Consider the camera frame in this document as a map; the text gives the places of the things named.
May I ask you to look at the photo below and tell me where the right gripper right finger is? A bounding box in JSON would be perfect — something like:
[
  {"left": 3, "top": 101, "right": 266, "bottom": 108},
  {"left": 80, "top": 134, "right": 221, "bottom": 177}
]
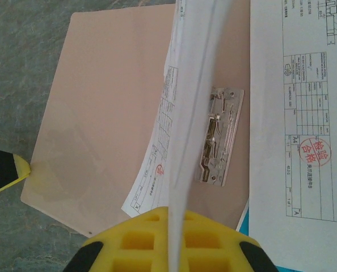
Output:
[{"left": 182, "top": 210, "right": 277, "bottom": 272}]

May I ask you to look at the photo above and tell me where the paper with small drawings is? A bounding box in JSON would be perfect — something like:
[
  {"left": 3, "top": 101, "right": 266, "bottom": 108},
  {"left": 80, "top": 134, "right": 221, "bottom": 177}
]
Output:
[{"left": 121, "top": 0, "right": 235, "bottom": 272}]

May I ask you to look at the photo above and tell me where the metal folder clip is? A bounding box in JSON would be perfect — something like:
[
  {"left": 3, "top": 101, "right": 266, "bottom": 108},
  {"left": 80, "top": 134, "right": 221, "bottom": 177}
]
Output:
[{"left": 195, "top": 86, "right": 245, "bottom": 188}]

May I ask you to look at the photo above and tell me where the paper with L-shaped drawing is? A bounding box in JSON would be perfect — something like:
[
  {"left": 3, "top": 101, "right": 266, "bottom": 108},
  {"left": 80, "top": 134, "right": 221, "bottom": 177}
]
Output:
[{"left": 248, "top": 0, "right": 337, "bottom": 252}]

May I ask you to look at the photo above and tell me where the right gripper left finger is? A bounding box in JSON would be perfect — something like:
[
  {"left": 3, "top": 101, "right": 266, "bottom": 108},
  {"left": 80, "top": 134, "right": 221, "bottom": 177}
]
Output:
[{"left": 66, "top": 206, "right": 171, "bottom": 272}]

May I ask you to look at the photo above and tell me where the pink file folder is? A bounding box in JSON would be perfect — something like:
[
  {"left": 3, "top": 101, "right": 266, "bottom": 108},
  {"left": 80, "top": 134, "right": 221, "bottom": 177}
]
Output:
[{"left": 20, "top": 2, "right": 251, "bottom": 239}]

